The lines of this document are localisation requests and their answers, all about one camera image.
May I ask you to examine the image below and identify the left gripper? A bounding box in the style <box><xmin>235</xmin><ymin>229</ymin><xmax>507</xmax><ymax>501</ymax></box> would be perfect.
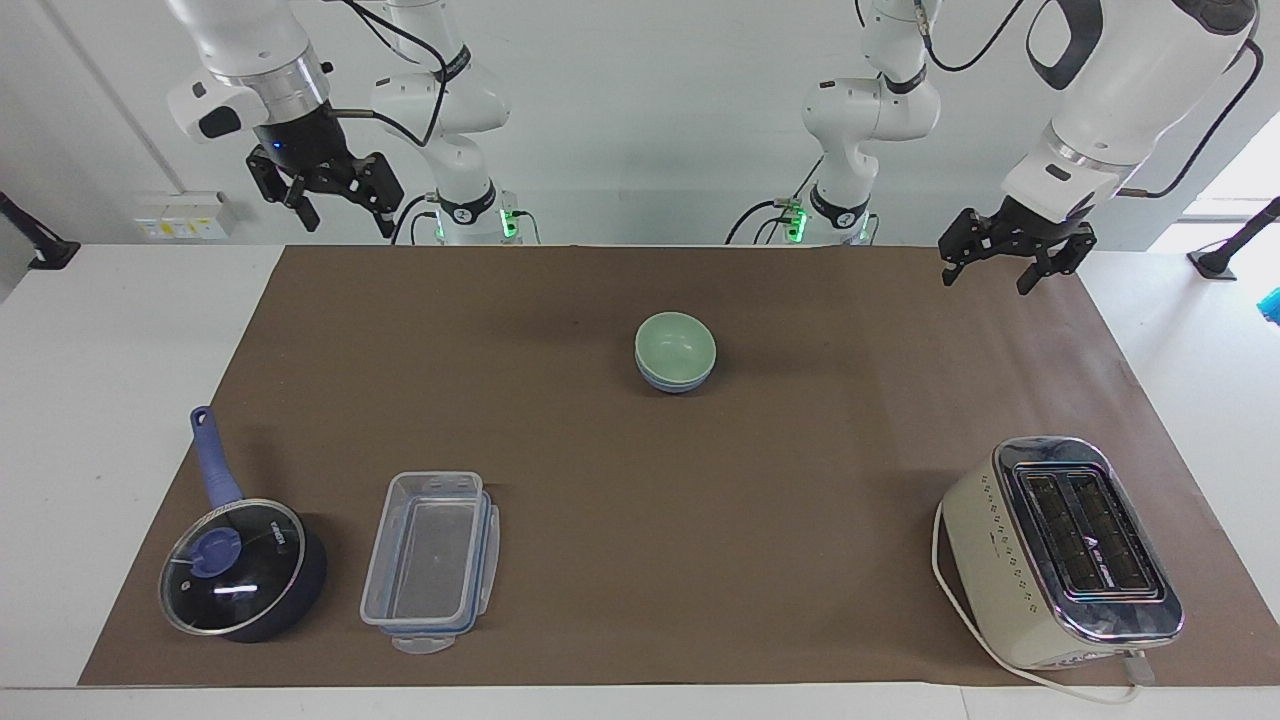
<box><xmin>937</xmin><ymin>195</ymin><xmax>1099</xmax><ymax>297</ymax></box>

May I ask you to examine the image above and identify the black stand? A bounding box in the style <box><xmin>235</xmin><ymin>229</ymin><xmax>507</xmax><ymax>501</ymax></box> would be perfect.
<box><xmin>1186</xmin><ymin>195</ymin><xmax>1280</xmax><ymax>282</ymax></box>
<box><xmin>0</xmin><ymin>190</ymin><xmax>82</xmax><ymax>272</ymax></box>

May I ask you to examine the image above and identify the blue bowl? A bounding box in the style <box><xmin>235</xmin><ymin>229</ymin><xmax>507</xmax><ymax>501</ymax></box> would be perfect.
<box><xmin>636</xmin><ymin>358</ymin><xmax>716</xmax><ymax>395</ymax></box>

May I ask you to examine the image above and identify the black cable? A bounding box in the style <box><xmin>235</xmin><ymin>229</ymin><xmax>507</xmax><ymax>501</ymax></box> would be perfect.
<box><xmin>1118</xmin><ymin>38</ymin><xmax>1267</xmax><ymax>199</ymax></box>
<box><xmin>390</xmin><ymin>194</ymin><xmax>443</xmax><ymax>247</ymax></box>
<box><xmin>726</xmin><ymin>198</ymin><xmax>803</xmax><ymax>247</ymax></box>
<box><xmin>918</xmin><ymin>0</ymin><xmax>1031</xmax><ymax>74</ymax></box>
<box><xmin>330</xmin><ymin>0</ymin><xmax>451</xmax><ymax>149</ymax></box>

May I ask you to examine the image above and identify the cream and chrome toaster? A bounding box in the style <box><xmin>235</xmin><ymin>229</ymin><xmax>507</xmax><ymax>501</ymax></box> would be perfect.
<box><xmin>940</xmin><ymin>435</ymin><xmax>1187</xmax><ymax>673</ymax></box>

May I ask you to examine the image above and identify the green bowl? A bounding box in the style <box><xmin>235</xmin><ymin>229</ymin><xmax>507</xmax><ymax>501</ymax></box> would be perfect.
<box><xmin>634</xmin><ymin>311</ymin><xmax>718</xmax><ymax>387</ymax></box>

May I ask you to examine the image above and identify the glass lid with blue knob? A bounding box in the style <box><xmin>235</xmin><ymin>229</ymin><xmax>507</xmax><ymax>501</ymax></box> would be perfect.
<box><xmin>159</xmin><ymin>498</ymin><xmax>307</xmax><ymax>637</ymax></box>

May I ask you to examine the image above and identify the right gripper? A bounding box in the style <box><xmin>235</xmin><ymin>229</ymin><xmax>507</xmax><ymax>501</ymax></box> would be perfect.
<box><xmin>247</xmin><ymin>104</ymin><xmax>406</xmax><ymax>240</ymax></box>

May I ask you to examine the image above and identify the clear plastic food container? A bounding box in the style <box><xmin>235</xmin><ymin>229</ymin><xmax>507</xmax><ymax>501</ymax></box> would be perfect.
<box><xmin>360</xmin><ymin>470</ymin><xmax>493</xmax><ymax>633</ymax></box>
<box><xmin>360</xmin><ymin>488</ymin><xmax>502</xmax><ymax>655</ymax></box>

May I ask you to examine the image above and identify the white wall socket box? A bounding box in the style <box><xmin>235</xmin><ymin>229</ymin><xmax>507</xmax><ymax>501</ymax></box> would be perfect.
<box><xmin>134</xmin><ymin>191</ymin><xmax>237</xmax><ymax>242</ymax></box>

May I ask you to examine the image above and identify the blue saucepan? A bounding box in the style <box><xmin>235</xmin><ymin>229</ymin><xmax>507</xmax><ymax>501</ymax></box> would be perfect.
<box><xmin>158</xmin><ymin>405</ymin><xmax>329</xmax><ymax>644</ymax></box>

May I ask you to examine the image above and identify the white toaster cord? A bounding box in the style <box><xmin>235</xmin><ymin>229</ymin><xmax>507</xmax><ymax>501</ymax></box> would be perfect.
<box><xmin>931</xmin><ymin>500</ymin><xmax>1157</xmax><ymax>707</ymax></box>

